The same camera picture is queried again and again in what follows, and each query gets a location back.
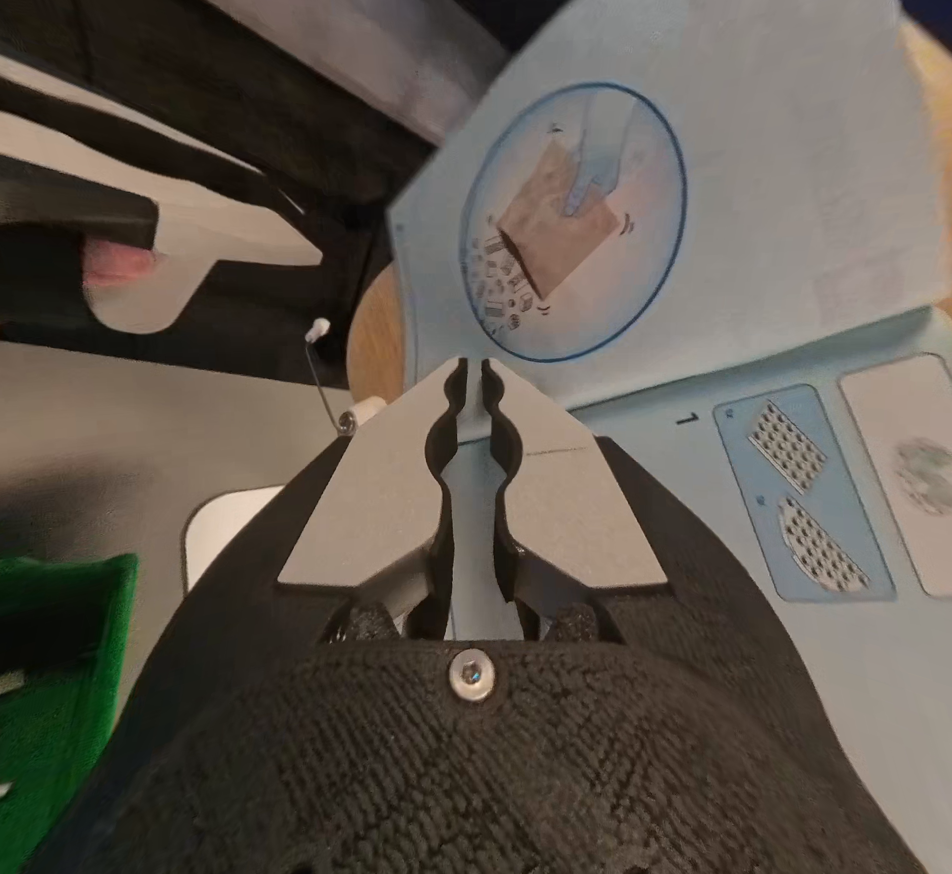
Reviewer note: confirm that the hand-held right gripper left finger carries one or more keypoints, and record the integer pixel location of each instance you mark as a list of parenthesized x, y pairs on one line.
[(372, 509)]

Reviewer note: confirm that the light blue instruction booklet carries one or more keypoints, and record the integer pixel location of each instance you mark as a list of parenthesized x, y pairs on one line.
[(744, 70)]

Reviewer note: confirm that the green plastic bin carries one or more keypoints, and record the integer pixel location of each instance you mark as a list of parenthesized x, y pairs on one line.
[(52, 666)]

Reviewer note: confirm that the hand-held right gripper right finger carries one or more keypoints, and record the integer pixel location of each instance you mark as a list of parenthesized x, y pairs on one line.
[(580, 509)]

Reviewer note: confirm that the white rounded flat object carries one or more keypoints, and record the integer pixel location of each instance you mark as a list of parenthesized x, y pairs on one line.
[(223, 524)]

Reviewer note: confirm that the person's left hand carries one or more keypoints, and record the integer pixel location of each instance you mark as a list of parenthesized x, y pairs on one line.
[(119, 264)]

